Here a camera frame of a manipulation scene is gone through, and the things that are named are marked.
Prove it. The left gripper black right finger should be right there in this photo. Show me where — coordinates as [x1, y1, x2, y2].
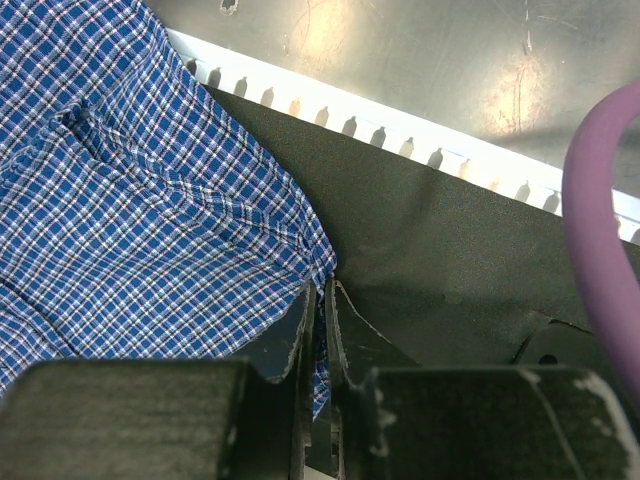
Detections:
[325, 281, 639, 479]

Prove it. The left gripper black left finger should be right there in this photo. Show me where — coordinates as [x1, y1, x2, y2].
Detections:
[1, 285, 316, 479]

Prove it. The blue checkered long sleeve shirt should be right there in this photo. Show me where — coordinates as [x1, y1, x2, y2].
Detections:
[1, 1, 337, 388]

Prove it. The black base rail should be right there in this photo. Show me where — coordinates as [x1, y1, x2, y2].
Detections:
[213, 90, 609, 369]

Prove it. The white slotted cable duct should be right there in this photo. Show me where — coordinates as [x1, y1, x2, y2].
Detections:
[164, 27, 640, 246]

